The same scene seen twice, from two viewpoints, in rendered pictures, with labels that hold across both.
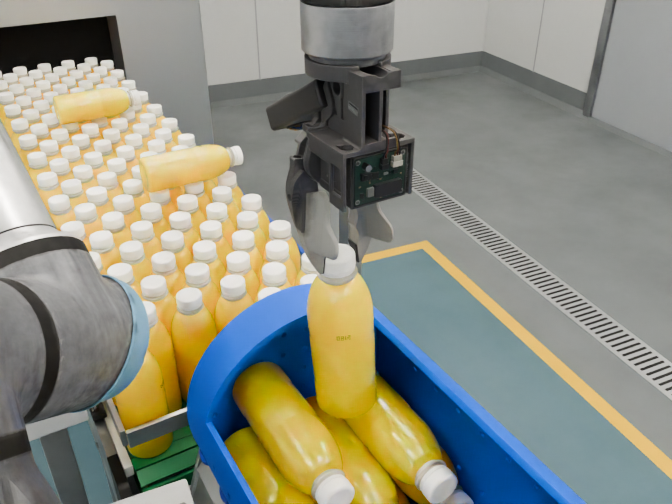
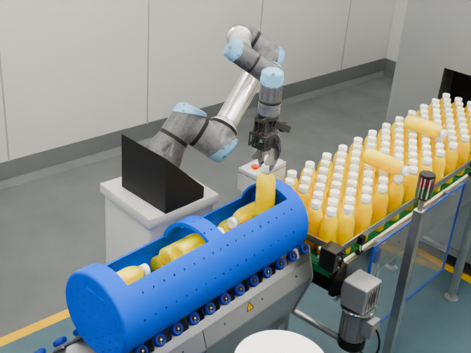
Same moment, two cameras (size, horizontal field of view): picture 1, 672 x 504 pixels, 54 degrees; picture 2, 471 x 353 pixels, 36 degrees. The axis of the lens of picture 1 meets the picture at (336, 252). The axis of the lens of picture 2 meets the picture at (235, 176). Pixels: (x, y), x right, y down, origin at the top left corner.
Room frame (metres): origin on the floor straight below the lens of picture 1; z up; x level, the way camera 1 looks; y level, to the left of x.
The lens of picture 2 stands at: (-0.30, -2.07, 2.49)
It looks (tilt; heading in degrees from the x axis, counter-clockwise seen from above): 28 degrees down; 70
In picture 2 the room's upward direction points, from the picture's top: 5 degrees clockwise
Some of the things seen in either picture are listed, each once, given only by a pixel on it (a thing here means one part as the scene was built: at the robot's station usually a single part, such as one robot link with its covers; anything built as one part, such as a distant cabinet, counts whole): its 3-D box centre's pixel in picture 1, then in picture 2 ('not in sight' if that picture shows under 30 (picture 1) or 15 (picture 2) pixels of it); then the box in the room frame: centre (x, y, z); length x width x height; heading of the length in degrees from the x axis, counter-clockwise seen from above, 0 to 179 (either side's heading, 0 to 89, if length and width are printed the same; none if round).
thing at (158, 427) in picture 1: (255, 389); (295, 230); (0.76, 0.12, 0.96); 0.40 x 0.01 x 0.03; 121
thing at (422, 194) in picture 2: not in sight; (423, 190); (1.20, -0.03, 1.18); 0.06 x 0.06 x 0.05
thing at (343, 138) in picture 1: (351, 127); (265, 130); (0.54, -0.01, 1.48); 0.09 x 0.08 x 0.12; 31
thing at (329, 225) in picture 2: not in sight; (327, 232); (0.86, 0.04, 0.99); 0.07 x 0.07 x 0.19
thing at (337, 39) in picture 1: (350, 28); (269, 108); (0.54, -0.01, 1.56); 0.08 x 0.08 x 0.05
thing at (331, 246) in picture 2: not in sight; (331, 258); (0.83, -0.07, 0.95); 0.10 x 0.07 x 0.10; 121
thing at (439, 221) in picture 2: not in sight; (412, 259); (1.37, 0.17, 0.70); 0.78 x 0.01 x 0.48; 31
